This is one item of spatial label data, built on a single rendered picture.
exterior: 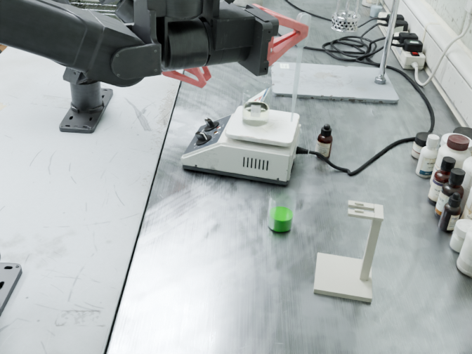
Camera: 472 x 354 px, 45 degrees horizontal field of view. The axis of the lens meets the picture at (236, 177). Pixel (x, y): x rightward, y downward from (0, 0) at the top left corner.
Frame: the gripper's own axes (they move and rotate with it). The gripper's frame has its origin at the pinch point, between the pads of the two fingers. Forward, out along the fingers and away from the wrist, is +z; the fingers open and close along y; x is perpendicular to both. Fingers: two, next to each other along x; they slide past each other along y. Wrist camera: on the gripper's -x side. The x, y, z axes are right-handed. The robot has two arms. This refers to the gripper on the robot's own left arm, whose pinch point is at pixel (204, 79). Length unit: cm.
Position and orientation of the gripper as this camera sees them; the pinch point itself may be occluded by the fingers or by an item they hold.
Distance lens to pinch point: 108.1
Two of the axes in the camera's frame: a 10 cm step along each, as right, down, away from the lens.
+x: -6.6, 5.3, 5.2
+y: 2.3, -5.2, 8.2
